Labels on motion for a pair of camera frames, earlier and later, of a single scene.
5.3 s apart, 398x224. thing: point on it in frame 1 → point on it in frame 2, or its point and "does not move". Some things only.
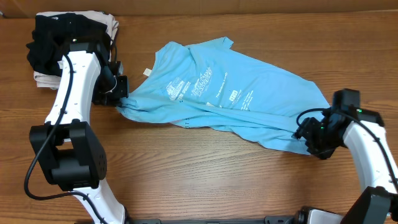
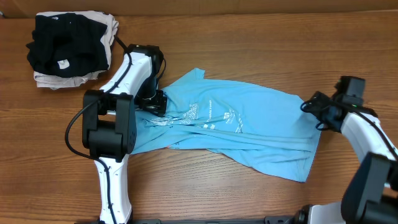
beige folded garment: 54,81 does not move
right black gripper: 305,131 → 318,100
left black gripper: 115,99 → 158,103
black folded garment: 52,35 does not move
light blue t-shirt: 207,85 → 265,126
